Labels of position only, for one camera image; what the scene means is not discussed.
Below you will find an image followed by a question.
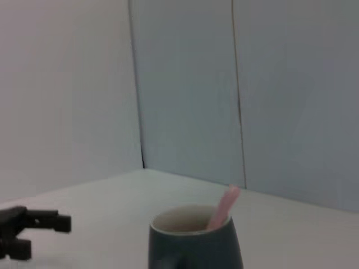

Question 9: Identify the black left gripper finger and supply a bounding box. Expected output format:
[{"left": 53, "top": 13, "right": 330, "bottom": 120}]
[
  {"left": 24, "top": 208, "right": 72, "bottom": 233},
  {"left": 0, "top": 236, "right": 33, "bottom": 261}
]

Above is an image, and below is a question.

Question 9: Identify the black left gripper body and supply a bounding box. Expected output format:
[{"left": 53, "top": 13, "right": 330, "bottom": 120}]
[{"left": 0, "top": 206, "right": 29, "bottom": 247}]

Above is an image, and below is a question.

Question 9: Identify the grey ceramic cup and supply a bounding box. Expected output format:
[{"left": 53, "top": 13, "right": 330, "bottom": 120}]
[{"left": 148, "top": 204, "right": 244, "bottom": 269}]

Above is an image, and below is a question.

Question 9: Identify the pink handled metal spoon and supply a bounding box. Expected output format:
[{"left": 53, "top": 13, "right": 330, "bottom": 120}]
[{"left": 207, "top": 184, "right": 241, "bottom": 230}]

